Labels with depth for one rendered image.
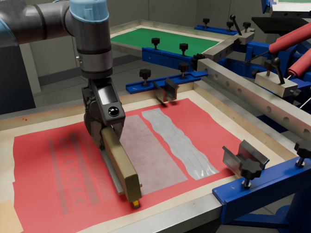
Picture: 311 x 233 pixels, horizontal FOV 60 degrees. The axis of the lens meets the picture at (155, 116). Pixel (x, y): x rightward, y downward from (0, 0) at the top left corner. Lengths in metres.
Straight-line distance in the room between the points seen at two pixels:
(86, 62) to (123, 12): 3.33
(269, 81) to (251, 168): 0.43
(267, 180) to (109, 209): 0.35
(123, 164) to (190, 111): 0.44
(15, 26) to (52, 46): 2.93
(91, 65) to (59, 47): 2.99
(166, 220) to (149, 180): 0.15
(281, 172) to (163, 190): 0.27
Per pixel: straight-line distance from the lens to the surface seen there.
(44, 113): 0.94
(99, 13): 0.58
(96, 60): 0.60
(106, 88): 0.62
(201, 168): 0.71
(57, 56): 3.61
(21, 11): 0.64
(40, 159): 0.79
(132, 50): 1.48
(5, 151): 0.87
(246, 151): 0.70
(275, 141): 0.81
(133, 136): 0.82
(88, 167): 0.73
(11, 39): 0.64
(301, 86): 1.04
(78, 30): 0.59
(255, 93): 0.93
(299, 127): 0.84
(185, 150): 0.76
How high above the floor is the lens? 1.43
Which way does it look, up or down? 32 degrees down
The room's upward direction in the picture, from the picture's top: straight up
